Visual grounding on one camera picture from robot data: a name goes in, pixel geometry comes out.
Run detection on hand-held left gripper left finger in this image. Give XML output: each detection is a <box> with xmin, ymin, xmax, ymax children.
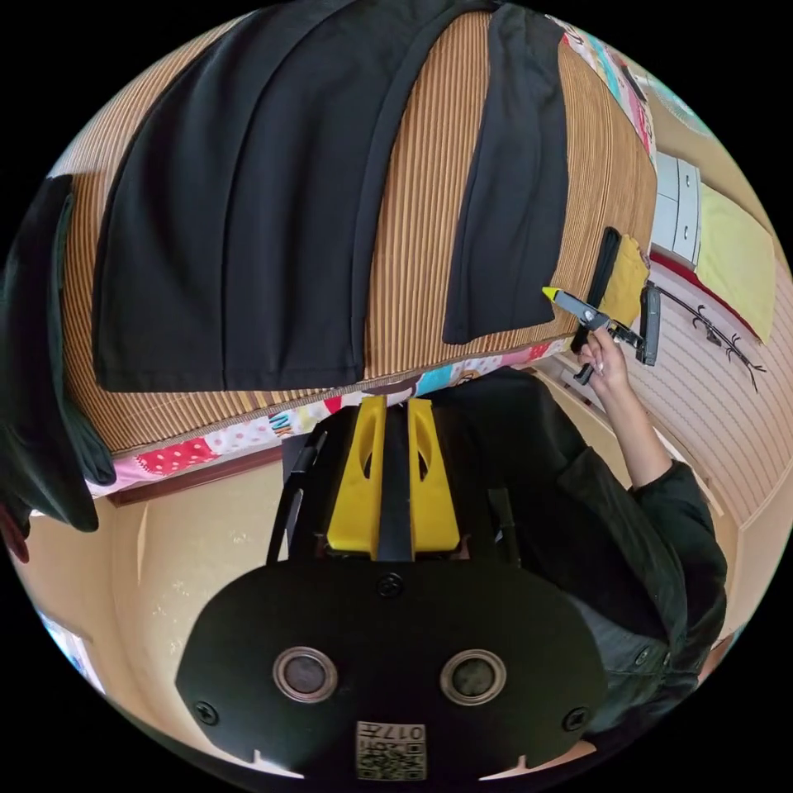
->
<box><xmin>326</xmin><ymin>396</ymin><xmax>387</xmax><ymax>553</ymax></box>

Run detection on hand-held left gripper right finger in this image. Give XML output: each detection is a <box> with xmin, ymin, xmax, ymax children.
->
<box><xmin>407</xmin><ymin>398</ymin><xmax>462</xmax><ymax>553</ymax></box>

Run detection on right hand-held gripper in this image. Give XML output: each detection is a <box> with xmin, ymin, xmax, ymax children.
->
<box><xmin>542</xmin><ymin>285</ymin><xmax>644</xmax><ymax>380</ymax></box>

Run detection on black long pants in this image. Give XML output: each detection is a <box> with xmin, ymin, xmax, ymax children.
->
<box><xmin>91</xmin><ymin>0</ymin><xmax>570</xmax><ymax>393</ymax></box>

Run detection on person's right forearm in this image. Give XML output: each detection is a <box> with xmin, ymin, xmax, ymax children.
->
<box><xmin>593</xmin><ymin>374</ymin><xmax>675</xmax><ymax>491</ymax></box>

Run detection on person's right hand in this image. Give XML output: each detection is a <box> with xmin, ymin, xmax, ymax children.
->
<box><xmin>577</xmin><ymin>326</ymin><xmax>634</xmax><ymax>401</ymax></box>

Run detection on black and yellow clothes pile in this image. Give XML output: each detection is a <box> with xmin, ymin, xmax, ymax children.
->
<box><xmin>586</xmin><ymin>227</ymin><xmax>650</xmax><ymax>328</ymax></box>

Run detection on person's body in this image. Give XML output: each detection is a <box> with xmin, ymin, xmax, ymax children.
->
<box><xmin>427</xmin><ymin>365</ymin><xmax>730</xmax><ymax>748</ymax></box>

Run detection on white cupboard with drawers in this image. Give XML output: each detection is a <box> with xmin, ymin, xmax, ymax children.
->
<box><xmin>651</xmin><ymin>151</ymin><xmax>703</xmax><ymax>268</ymax></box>

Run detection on black coat rack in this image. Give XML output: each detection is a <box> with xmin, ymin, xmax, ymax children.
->
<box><xmin>646</xmin><ymin>279</ymin><xmax>768</xmax><ymax>392</ymax></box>

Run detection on bed with woven mat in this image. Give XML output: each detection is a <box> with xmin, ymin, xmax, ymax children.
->
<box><xmin>46</xmin><ymin>0</ymin><xmax>660</xmax><ymax>504</ymax></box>

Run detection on pile of dark clothes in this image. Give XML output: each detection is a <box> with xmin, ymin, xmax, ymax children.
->
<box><xmin>0</xmin><ymin>175</ymin><xmax>117</xmax><ymax>563</ymax></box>

